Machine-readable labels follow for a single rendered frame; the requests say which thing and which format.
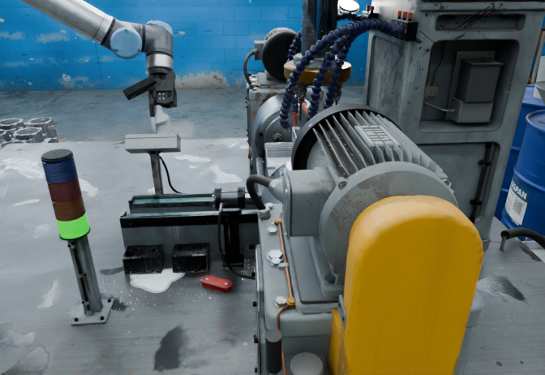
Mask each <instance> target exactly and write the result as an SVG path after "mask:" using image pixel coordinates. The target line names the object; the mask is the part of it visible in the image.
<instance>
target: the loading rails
mask: <svg viewBox="0 0 545 375"><path fill-rule="evenodd" d="M212 195H214V192H197V193H172V194H148V195H131V196H130V198H129V200H128V204H129V209H130V214H127V212H126V210H124V211H122V213H121V215H120V218H119V221H120V226H121V230H122V238H123V243H124V248H125V250H126V248H127V246H134V245H154V244H162V245H163V250H164V254H171V252H172V250H173V246H174V245H175V244H193V243H209V250H210V252H219V247H218V238H217V224H218V214H219V209H215V208H213V207H212V206H213V205H214V202H213V200H214V197H212ZM257 214H258V209H257V208H256V206H255V204H254V203H253V201H246V208H245V209H242V221H241V222H240V223H239V239H240V251H245V257H251V256H255V250H256V245H257V244H260V233H259V221H258V215H257ZM221 248H222V251H223V252H224V251H225V239H224V225H223V223H221Z"/></svg>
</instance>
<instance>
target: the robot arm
mask: <svg viewBox="0 0 545 375"><path fill-rule="evenodd" d="M20 1H22V2H24V3H26V4H28V5H29V6H31V7H33V8H35V9H37V10H39V11H41V12H42V13H44V14H46V15H48V16H50V17H51V18H53V19H55V20H57V21H59V22H61V23H62V24H65V25H66V26H68V27H70V28H72V29H74V30H76V31H77V32H80V33H81V34H83V35H85V36H86V37H89V38H90V39H92V40H94V41H96V42H97V43H98V44H100V45H102V46H104V47H105V48H107V49H109V50H111V51H113V52H114V54H116V55H117V56H118V57H120V58H125V59H130V58H134V57H135V56H137V55H138V54H139V52H143V53H146V71H147V72H148V73H149V77H148V78H146V79H144V80H141V81H140V82H138V83H136V84H134V85H132V86H131V87H128V88H126V89H124V90H123V93H124V95H125V96H126V98H127V99H128V100H131V99H133V98H135V97H138V96H139V95H140V94H142V93H145V92H147V91H148V99H149V113H150V119H151V125H152V129H153V131H154V133H156V134H157V131H158V127H159V126H163V125H166V124H169V123H170V122H171V118H169V115H167V114H165V111H164V110H163V109H162V107H165V108H166V109H170V108H172V107H177V93H176V90H175V79H176V75H175V74H174V60H173V40H174V37H173V30H172V28H171V27H170V26H169V25H168V24H166V23H164V22H161V21H158V20H157V21H154V20H152V21H149V22H147V23H146V25H144V24H134V23H129V22H123V21H119V20H117V19H115V18H114V17H112V16H108V15H107V14H105V13H103V12H102V11H99V10H98V9H96V8H95V7H93V6H91V5H89V4H88V3H86V2H84V1H83V0H20ZM175 98H176V104H175Z"/></svg>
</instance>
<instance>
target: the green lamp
mask: <svg viewBox="0 0 545 375"><path fill-rule="evenodd" d="M56 220H57V219H56ZM57 224H58V230H59V234H60V235H61V236H62V237H63V238H64V239H74V238H78V237H80V236H82V235H85V234H86V233H87V232H88V231H89V225H88V218H87V214H86V213H85V215H84V216H83V217H81V218H79V219H76V220H74V221H70V222H61V221H58V220H57Z"/></svg>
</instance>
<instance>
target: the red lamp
mask: <svg viewBox="0 0 545 375"><path fill-rule="evenodd" d="M46 182H47V181H46ZM47 184H48V189H49V194H50V198H51V200H52V201H53V202H56V203H66V202H70V201H73V200H76V199H78V198H79V197H80V196H81V195H82V192H81V188H80V184H79V177H78V175H77V176H76V177H75V178H74V179H72V180H70V181H68V182H65V183H49V182H47Z"/></svg>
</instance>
